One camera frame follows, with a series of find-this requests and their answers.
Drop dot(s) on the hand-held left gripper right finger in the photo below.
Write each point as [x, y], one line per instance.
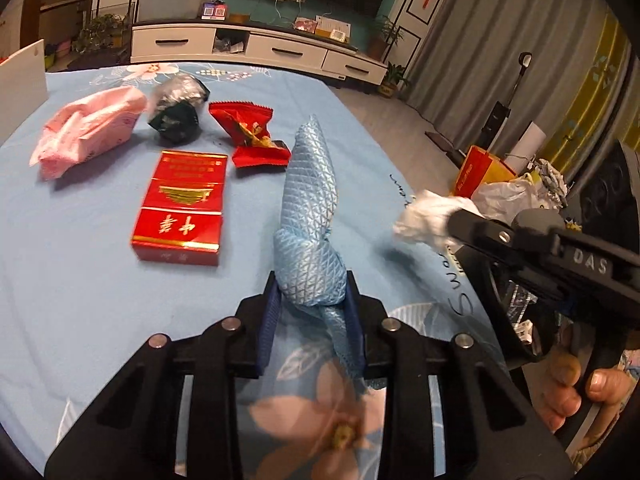
[357, 350]

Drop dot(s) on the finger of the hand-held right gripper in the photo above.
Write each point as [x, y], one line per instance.
[482, 235]

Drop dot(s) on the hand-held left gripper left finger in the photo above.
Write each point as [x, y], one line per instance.
[267, 330]

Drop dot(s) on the white tissue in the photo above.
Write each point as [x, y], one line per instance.
[425, 217]

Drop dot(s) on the black bucket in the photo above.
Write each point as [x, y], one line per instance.
[520, 355]

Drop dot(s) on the light blue patterned ribbon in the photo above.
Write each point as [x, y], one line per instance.
[310, 200]

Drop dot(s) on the red cigarette box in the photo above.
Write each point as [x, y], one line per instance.
[180, 210]

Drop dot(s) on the red candy wrapper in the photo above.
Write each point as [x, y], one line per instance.
[235, 120]

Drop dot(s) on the dark plastic bag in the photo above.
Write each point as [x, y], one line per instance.
[175, 120]

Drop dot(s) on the pink tissue pack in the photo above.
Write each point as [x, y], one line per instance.
[85, 130]

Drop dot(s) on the person's right hand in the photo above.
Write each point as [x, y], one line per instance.
[562, 385]

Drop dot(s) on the white plastic bag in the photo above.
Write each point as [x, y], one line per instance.
[505, 197]

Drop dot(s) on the red yellow shopping bag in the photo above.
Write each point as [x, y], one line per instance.
[475, 170]

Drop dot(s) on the grey white cloth pile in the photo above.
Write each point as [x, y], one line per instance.
[550, 180]

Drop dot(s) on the white paper roll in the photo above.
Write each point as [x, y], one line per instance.
[529, 145]

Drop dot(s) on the brown floor mat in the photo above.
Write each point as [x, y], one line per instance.
[442, 141]

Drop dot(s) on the upright vacuum cleaner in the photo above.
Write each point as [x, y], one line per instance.
[500, 115]

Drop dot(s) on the yellow patterned curtain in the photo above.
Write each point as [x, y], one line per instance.
[590, 90]

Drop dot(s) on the small potted plant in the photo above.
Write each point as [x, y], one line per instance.
[392, 80]

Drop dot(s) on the grey curtain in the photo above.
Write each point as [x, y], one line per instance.
[475, 50]

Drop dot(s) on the tall potted plant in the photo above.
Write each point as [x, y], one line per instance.
[385, 40]

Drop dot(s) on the white desk calendar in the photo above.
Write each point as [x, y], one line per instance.
[332, 27]

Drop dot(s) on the red card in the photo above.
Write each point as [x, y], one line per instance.
[305, 26]

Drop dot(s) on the white television cabinet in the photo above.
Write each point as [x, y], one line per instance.
[280, 50]

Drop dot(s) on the grey translucent tank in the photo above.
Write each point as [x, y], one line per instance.
[172, 6]

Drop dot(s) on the leafy plants on stand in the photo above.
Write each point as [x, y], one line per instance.
[102, 32]

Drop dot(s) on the white box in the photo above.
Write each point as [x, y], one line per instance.
[20, 90]

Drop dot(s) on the small red blue frame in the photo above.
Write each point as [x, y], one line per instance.
[215, 11]

